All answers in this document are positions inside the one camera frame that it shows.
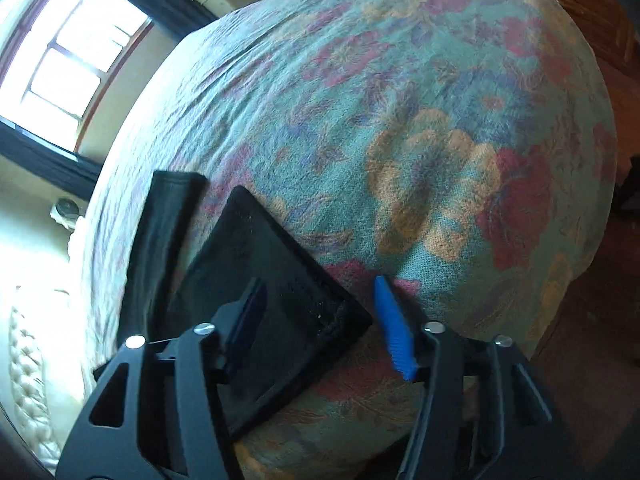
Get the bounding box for brown wooden cabinet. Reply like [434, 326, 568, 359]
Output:
[487, 0, 640, 78]

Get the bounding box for black pants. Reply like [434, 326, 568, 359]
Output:
[127, 170, 373, 441]

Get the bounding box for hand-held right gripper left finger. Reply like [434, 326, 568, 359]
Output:
[55, 277, 269, 480]

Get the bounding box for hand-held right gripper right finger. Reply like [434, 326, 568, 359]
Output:
[375, 275, 586, 480]

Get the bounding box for white tufted headboard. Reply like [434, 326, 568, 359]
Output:
[7, 285, 86, 471]

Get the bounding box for floral bed blanket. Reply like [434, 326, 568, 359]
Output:
[80, 0, 618, 480]

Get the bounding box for window with wooden frame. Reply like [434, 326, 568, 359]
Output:
[0, 0, 153, 153]

